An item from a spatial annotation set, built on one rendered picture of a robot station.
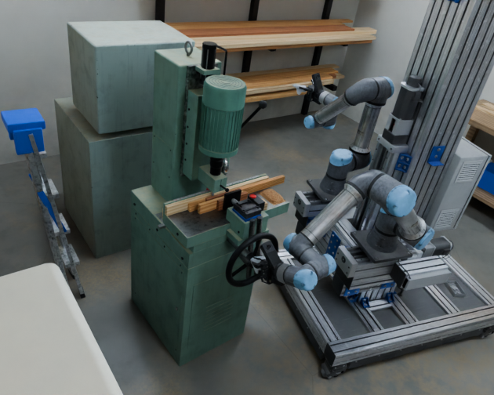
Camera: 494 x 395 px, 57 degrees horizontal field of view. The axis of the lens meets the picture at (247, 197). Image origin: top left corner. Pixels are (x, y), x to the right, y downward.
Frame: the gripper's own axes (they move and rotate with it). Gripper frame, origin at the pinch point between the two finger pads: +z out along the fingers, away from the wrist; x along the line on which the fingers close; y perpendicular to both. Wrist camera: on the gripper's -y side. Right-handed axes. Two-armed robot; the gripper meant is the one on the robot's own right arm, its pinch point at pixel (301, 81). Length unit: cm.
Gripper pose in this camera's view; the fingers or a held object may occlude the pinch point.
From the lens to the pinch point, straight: 291.6
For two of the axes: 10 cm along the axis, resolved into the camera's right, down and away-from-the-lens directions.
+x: 8.3, -3.3, 4.6
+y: -0.2, 7.9, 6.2
